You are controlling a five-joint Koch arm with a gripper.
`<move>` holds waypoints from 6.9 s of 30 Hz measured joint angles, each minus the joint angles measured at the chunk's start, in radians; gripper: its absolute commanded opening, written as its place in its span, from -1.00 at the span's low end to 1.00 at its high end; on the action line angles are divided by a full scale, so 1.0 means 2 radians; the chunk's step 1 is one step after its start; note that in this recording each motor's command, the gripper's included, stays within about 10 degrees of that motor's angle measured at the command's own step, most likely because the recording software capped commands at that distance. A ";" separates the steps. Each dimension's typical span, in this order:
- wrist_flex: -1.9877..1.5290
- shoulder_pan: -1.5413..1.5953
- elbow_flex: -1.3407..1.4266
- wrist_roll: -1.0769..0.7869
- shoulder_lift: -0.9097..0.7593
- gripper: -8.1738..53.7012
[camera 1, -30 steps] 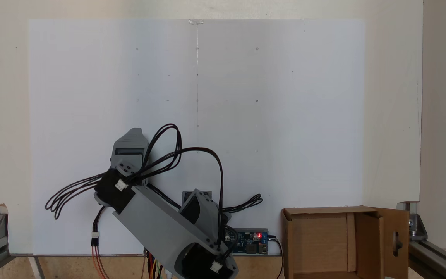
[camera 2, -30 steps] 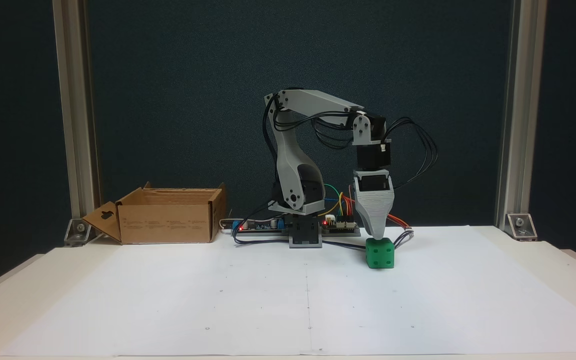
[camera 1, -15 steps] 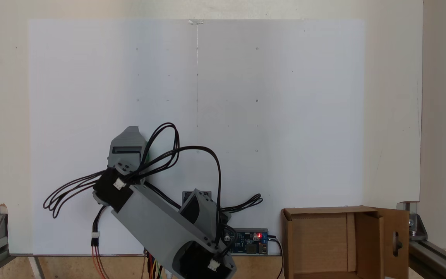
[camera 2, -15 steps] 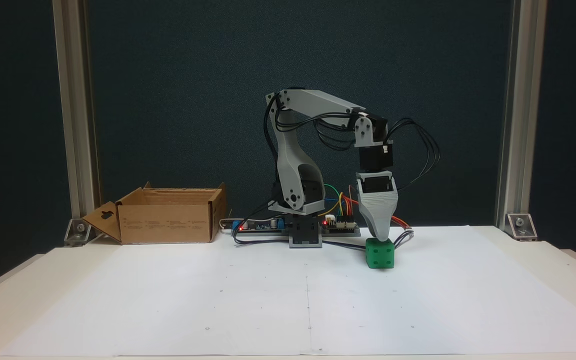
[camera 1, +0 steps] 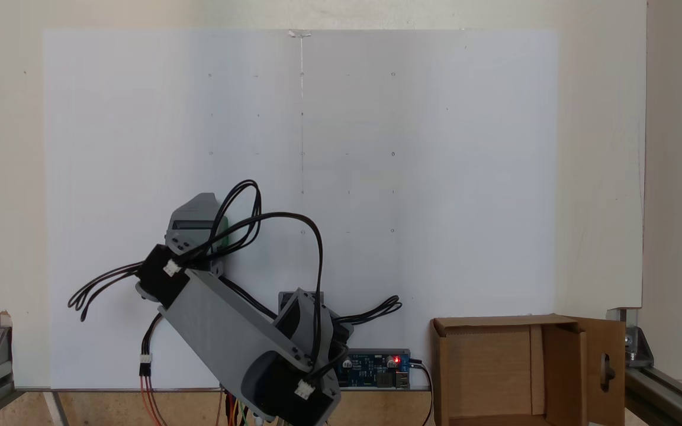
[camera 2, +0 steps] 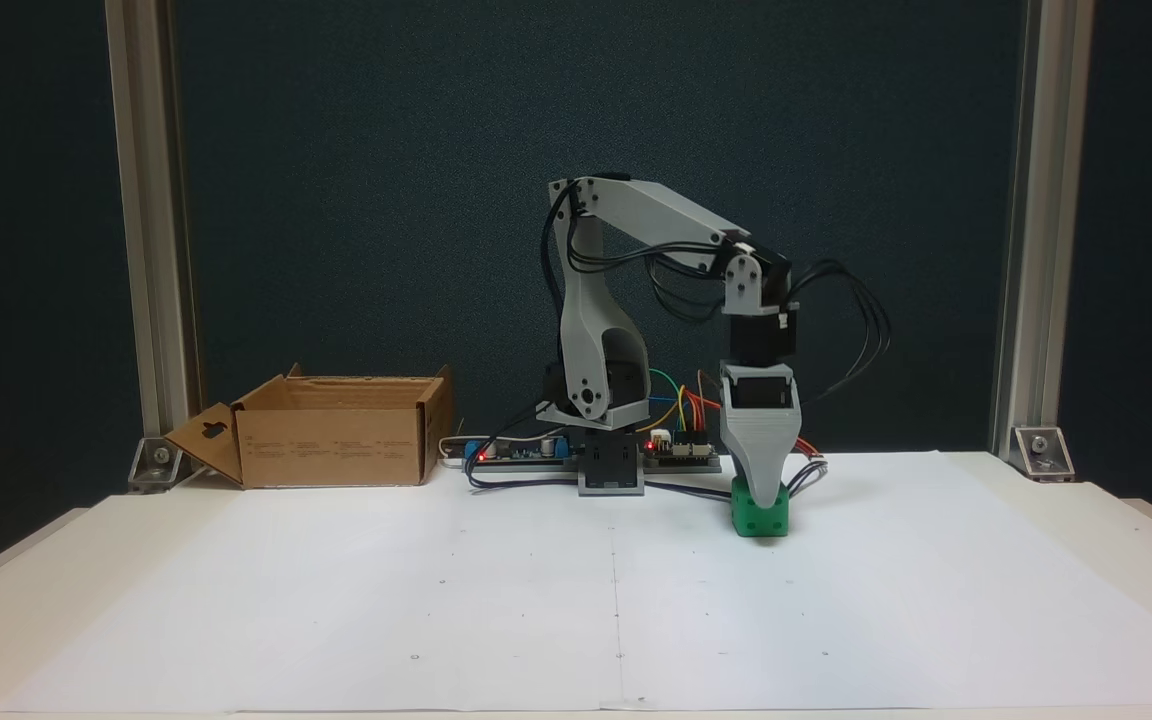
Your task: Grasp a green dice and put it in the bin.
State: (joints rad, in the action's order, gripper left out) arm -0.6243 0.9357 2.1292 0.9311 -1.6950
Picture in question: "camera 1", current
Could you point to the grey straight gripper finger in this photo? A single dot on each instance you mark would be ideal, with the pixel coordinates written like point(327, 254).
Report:
point(199, 207)

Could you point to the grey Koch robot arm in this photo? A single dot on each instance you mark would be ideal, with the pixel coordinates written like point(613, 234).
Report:
point(228, 331)

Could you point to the blue circuit board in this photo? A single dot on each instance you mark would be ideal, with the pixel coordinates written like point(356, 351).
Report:
point(370, 370)

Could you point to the clear tape piece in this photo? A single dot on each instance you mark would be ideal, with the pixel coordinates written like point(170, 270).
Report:
point(299, 34)

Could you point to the green dice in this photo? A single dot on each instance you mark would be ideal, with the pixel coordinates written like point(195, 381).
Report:
point(225, 228)

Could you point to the white paper sheet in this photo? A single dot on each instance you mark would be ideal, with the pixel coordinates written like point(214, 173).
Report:
point(406, 148)

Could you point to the brown cardboard box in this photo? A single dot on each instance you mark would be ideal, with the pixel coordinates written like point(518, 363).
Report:
point(483, 373)

